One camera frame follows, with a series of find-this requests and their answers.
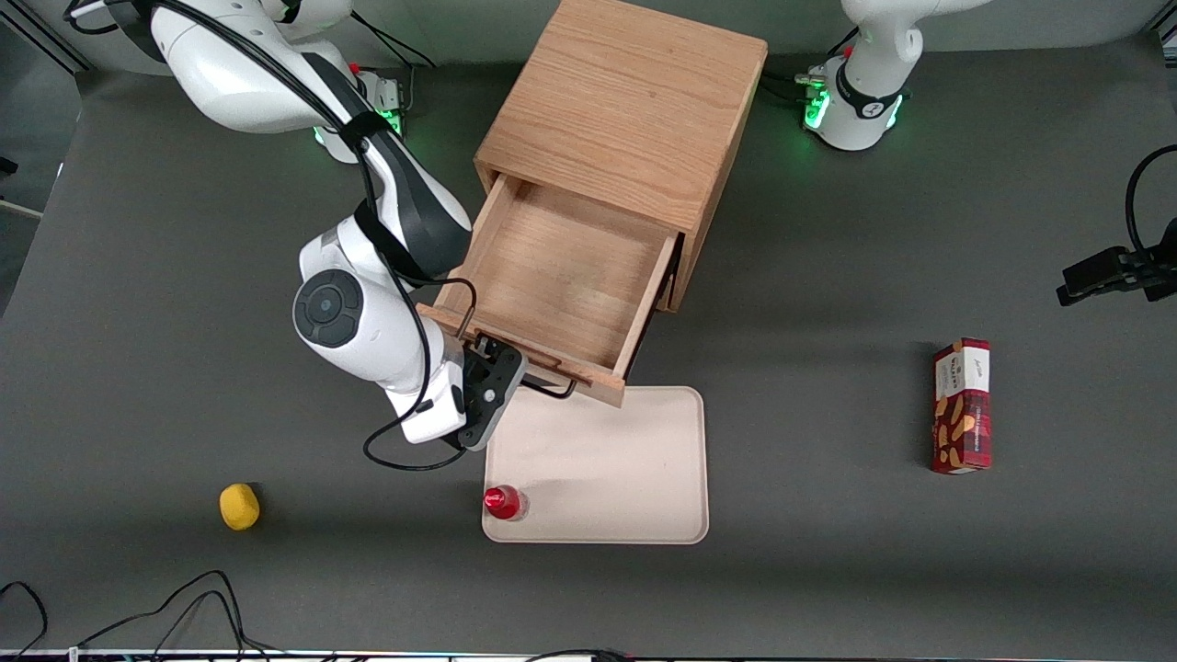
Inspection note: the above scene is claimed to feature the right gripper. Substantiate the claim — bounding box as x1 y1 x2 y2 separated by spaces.
386 337 530 445

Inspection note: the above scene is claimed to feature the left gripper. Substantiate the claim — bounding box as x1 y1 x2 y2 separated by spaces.
1057 219 1177 308

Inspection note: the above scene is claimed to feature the black metal drawer handle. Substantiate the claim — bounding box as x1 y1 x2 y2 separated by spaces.
517 374 579 403

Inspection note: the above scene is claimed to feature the wooden drawer cabinet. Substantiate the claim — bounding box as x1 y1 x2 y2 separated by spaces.
474 0 770 314

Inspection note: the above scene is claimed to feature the red capped bottle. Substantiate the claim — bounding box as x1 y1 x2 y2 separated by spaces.
484 485 530 522

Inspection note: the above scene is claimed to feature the beige plastic tray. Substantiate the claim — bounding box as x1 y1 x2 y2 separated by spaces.
482 385 710 545

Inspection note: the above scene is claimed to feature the red snack box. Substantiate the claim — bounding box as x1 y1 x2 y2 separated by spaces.
930 337 993 475

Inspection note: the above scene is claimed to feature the yellow lemon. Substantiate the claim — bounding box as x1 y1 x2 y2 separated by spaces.
219 483 261 531

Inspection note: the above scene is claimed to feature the dark grey table mat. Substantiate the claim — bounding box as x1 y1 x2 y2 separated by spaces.
0 32 1177 656

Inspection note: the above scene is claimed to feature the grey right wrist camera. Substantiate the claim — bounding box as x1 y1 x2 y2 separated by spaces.
459 391 506 452

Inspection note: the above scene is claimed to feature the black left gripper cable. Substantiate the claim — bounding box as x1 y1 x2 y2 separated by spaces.
1126 144 1177 258

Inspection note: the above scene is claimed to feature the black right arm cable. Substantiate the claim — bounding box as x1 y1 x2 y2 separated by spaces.
63 0 480 473

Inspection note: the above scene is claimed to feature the black floor cable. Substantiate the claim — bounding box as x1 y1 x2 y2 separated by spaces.
0 580 49 659
524 647 635 662
147 588 246 659
78 570 277 659

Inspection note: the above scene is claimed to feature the black right base cable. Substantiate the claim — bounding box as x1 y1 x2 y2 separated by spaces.
352 16 439 117

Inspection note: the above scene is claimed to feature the black base cable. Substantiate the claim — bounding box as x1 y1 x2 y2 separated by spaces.
761 72 815 104
352 16 439 117

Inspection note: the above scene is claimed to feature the black left base cable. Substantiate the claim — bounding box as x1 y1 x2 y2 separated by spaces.
761 72 815 104

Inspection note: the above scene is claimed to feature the dark metal frame bar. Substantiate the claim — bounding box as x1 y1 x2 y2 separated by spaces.
0 7 93 74

